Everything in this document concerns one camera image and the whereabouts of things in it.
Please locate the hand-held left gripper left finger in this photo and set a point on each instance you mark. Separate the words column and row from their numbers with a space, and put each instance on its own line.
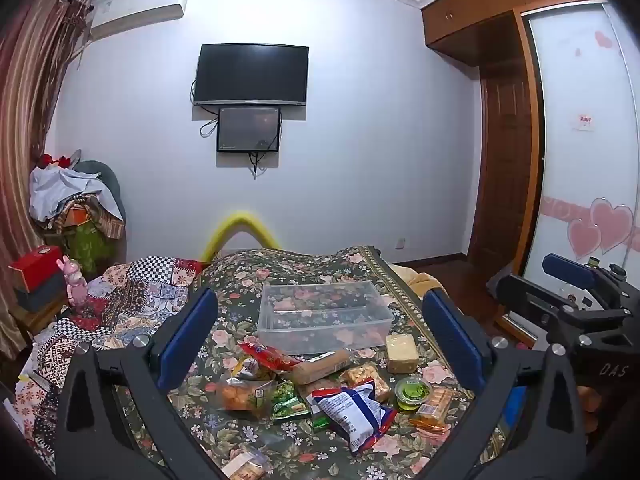
column 187, row 340

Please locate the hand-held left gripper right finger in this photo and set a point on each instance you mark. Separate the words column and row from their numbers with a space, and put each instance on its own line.
column 452, row 340

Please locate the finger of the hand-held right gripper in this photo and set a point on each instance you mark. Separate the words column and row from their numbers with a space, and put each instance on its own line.
column 567, row 269
column 525, row 302

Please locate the yellow cake block packet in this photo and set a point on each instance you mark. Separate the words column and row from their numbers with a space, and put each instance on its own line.
column 402, row 353

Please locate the green jelly cup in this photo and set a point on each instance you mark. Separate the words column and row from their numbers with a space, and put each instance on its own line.
column 412, row 392

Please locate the orange cracker packet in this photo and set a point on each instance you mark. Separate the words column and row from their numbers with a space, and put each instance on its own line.
column 432, row 407

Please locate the orange snack packet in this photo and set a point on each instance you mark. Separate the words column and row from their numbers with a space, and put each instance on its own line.
column 245, row 395

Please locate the red snack packet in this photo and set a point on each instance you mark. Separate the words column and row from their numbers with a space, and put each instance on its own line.
column 270, row 357

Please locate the fried bites packet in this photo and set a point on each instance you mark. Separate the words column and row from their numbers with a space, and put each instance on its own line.
column 365, row 375

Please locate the green pea packet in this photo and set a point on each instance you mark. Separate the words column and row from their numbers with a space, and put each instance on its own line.
column 289, row 402

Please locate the blue white snack bag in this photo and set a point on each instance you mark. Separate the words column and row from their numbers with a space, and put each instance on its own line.
column 350, row 412

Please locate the clear plastic box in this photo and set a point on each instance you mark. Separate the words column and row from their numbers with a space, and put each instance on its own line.
column 325, row 317

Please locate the long biscuit roll packet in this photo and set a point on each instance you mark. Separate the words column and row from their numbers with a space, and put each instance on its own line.
column 320, row 366

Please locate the clear puffed cracker packet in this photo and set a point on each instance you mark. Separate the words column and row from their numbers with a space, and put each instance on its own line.
column 246, row 467

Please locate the person's right hand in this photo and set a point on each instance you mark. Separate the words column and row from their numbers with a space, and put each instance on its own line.
column 591, row 407

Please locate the yellow snack packet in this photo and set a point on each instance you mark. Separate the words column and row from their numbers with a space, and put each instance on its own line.
column 245, row 366

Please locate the beige quilt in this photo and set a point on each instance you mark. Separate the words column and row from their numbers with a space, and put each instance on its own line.
column 425, row 282

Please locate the patchwork quilt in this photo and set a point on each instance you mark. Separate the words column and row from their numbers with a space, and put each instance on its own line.
column 125, row 300

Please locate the floral blanket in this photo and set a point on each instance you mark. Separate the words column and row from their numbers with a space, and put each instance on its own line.
column 240, row 285

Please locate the heart-printed sliding wardrobe door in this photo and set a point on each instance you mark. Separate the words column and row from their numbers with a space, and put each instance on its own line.
column 580, row 185

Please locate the pink toy figure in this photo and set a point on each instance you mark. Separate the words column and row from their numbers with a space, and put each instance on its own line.
column 76, row 285

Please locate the wooden door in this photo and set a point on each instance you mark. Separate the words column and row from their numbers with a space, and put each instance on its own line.
column 505, row 160

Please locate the yellow foam tube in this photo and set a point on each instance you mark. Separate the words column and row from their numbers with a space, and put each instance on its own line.
column 240, row 219

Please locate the green cloth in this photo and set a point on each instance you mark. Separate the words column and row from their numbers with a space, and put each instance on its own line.
column 89, row 247

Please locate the white paper label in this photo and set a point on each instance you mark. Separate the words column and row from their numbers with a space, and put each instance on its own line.
column 585, row 122

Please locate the wooden nightstand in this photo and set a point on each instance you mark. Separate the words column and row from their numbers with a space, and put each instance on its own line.
column 37, row 325

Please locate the dark grey box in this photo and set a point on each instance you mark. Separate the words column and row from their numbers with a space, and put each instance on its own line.
column 42, row 296

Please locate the red box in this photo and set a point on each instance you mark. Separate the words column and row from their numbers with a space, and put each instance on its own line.
column 37, row 265

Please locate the grey cushion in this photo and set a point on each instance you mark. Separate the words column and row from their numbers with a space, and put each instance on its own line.
column 107, row 180

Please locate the pile of clothes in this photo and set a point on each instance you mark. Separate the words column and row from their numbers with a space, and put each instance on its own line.
column 60, row 190

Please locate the small black monitor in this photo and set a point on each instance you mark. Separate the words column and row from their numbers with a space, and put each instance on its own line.
column 248, row 130

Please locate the striped brown curtain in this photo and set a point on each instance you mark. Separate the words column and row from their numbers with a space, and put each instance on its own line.
column 25, row 135

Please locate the wooden overhead cabinet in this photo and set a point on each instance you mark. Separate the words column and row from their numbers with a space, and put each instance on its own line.
column 480, row 15

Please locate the white air conditioner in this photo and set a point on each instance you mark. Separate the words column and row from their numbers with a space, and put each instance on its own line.
column 140, row 10

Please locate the black wall television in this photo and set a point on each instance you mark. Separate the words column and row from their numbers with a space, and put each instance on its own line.
column 250, row 75

